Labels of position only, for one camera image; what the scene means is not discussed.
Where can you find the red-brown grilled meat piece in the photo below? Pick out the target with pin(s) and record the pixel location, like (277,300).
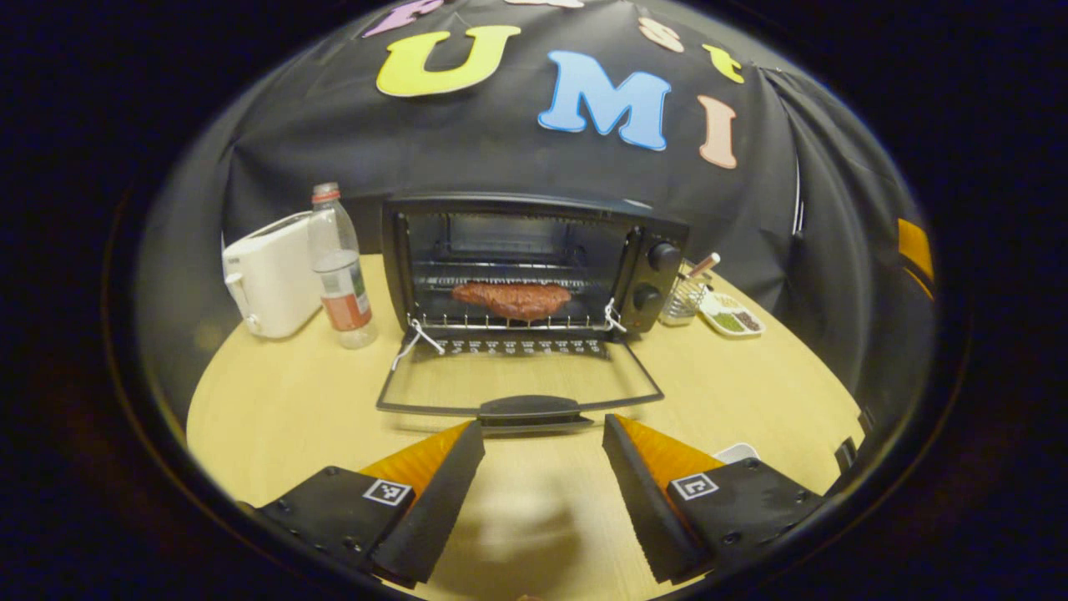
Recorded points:
(513,300)

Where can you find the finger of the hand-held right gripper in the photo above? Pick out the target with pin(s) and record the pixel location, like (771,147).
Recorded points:
(914,246)

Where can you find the black backdrop cloth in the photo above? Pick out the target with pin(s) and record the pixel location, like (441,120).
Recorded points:
(501,167)

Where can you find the clear plastic bottle red label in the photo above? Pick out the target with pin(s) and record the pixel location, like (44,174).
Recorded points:
(342,284)

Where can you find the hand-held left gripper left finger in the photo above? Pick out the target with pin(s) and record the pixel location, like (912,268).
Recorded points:
(442,501)

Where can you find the white divided dish of beans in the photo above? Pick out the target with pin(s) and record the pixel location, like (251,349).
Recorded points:
(717,305)

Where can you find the black electric oven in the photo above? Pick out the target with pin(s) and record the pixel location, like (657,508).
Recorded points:
(659,280)

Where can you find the black table edge bracket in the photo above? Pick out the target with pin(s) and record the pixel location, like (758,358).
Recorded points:
(846,455)
(867,420)

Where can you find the white ribbed tray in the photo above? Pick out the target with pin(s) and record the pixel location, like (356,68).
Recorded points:
(738,453)

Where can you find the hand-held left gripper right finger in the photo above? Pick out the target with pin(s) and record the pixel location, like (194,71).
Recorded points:
(642,501)

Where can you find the white toaster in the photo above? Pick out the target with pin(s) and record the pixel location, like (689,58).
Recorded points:
(271,275)

